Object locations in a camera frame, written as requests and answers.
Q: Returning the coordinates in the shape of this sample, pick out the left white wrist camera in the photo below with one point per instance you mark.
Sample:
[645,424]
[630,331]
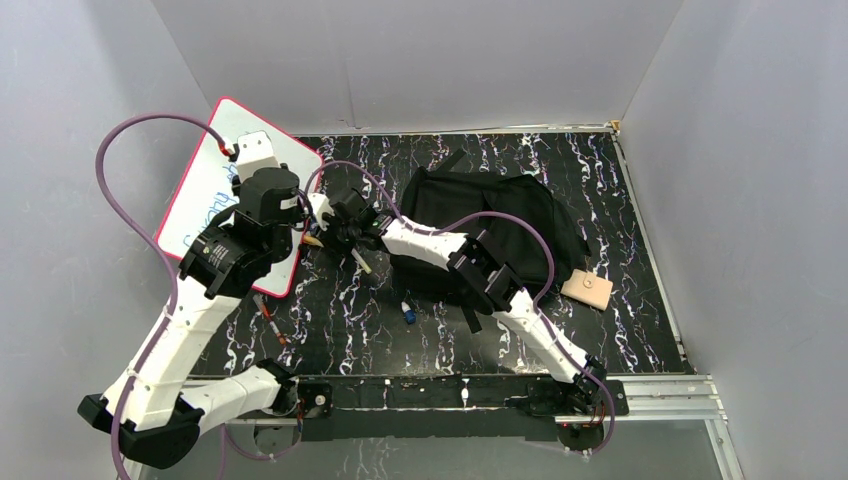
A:
[252,152]

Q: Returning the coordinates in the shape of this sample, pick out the small blue white bottle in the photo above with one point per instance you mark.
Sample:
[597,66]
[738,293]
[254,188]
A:
[408,312]

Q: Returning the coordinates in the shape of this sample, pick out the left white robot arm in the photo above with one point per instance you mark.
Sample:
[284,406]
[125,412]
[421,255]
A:
[150,416]

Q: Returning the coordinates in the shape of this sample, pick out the white stick pen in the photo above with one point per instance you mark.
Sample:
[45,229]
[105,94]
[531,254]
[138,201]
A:
[361,261]

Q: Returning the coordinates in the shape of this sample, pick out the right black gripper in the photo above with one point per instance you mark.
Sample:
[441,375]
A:
[332,221]

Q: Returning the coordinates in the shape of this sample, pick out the orange marker pen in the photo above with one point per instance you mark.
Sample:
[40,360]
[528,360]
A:
[263,309]

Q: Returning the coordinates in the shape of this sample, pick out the beige snap wallet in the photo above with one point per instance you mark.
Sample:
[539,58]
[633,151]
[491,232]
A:
[588,288]

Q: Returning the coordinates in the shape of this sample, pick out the beige glue stick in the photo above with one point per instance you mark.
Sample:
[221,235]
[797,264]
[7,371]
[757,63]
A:
[312,241]

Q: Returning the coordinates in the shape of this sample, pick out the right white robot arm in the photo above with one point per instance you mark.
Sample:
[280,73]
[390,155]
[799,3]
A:
[487,284]

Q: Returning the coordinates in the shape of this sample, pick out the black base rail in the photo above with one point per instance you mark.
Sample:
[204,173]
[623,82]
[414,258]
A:
[532,407]

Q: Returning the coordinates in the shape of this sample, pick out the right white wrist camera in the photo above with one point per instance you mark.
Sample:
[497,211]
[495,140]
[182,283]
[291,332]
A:
[322,210]

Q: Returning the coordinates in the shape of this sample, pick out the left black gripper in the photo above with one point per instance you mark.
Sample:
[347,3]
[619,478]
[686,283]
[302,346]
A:
[308,216]

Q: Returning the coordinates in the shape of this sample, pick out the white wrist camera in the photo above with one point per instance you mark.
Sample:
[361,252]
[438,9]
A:
[322,210]
[252,152]

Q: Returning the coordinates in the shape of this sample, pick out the black student backpack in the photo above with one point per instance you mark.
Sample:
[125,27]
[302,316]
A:
[534,230]

